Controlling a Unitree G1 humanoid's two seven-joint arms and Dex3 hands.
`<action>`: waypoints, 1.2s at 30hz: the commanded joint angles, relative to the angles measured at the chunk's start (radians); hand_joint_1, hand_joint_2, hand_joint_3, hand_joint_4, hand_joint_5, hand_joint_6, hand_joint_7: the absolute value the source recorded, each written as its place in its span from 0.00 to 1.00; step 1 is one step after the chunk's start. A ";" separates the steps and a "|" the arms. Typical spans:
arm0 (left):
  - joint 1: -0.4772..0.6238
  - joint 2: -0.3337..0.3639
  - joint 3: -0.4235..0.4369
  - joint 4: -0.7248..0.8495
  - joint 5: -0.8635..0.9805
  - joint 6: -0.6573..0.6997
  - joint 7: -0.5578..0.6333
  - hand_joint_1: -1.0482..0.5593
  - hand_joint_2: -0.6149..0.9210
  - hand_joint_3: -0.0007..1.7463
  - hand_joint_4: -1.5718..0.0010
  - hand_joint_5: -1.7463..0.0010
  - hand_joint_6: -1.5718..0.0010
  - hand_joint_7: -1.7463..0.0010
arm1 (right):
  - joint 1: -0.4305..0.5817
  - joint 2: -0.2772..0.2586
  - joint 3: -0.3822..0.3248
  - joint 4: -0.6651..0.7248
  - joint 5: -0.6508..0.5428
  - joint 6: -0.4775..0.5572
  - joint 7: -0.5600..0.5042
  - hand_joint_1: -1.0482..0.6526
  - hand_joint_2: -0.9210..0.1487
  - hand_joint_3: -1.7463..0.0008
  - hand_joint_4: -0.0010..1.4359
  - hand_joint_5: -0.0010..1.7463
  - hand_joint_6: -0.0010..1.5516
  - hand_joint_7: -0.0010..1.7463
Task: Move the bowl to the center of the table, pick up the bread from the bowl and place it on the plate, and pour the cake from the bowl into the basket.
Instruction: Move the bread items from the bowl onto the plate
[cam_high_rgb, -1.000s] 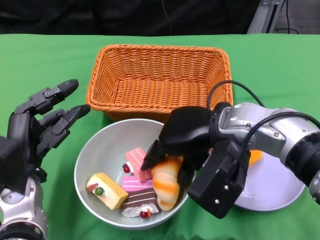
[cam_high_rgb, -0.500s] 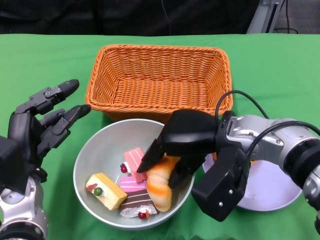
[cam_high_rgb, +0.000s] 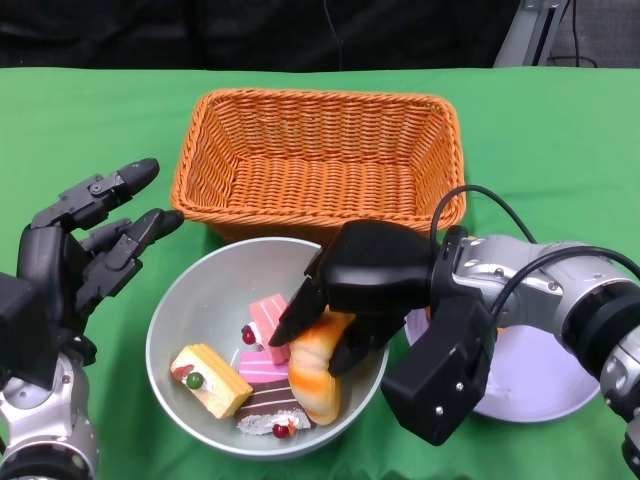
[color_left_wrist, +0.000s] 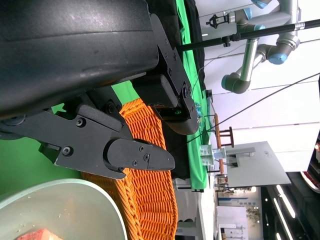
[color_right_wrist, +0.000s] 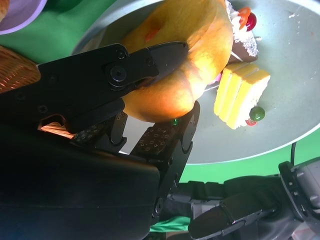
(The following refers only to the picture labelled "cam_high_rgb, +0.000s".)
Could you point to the round striped orange bread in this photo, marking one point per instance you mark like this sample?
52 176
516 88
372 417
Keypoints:
315 380

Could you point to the coral pink cake slice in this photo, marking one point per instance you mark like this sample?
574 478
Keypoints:
267 320

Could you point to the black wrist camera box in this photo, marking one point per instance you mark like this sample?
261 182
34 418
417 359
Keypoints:
440 370
25 330

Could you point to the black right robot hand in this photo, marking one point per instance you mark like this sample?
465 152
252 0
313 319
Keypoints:
380 270

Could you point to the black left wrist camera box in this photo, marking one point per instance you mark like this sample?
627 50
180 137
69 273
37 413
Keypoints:
25 330

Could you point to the yellow cake slice with fruit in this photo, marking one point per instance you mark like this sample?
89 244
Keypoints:
215 385

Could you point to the black backdrop cloth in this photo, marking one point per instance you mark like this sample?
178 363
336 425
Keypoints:
150 30

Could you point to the orange wicker basket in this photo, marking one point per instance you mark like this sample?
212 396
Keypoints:
325 180

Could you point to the chocolate striped cake slice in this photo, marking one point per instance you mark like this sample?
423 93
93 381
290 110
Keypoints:
270 405

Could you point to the grey round bowl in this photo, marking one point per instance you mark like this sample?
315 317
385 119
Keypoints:
210 290

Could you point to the magenta striped cake slice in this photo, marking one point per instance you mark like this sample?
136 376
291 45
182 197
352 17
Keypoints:
257 367

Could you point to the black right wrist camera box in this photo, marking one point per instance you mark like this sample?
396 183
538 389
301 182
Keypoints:
440 370

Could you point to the lavender round plate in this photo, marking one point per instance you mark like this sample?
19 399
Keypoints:
540 385

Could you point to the green tablecloth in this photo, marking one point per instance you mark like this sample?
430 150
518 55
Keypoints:
525 150

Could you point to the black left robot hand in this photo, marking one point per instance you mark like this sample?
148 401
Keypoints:
45 255

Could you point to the grey metal frame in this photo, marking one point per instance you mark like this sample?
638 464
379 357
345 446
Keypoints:
525 35

